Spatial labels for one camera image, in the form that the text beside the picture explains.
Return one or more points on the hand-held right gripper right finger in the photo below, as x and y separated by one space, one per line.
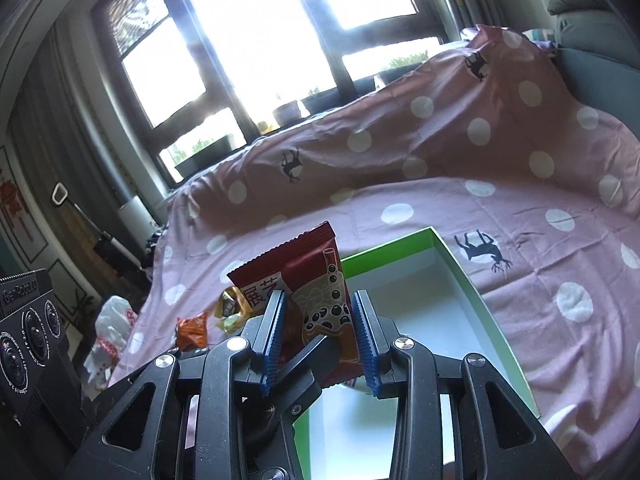
362 347

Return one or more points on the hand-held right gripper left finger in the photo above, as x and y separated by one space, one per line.
275 342

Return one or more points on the green box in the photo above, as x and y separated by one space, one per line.
425 320

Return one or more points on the red snack packet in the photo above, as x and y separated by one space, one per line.
310 270

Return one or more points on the orange snack packet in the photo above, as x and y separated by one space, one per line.
192 332

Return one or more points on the pale yellow snack packet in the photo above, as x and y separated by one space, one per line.
231 323

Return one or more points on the gold wrapped dark snack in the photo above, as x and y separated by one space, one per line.
227 301

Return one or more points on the white plastic bag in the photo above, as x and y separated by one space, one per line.
112 327

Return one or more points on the white cylinder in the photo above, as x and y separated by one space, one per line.
134 220

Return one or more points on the pink polka dot blanket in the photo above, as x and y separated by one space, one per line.
400 170

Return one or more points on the long dark planter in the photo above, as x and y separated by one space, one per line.
205 155

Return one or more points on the round plant pot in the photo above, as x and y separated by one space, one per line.
287 112

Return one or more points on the window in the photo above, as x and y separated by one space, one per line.
260 35

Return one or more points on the grey sofa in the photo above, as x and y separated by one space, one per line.
590 35

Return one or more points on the red wall ornament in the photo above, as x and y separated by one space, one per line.
10 200

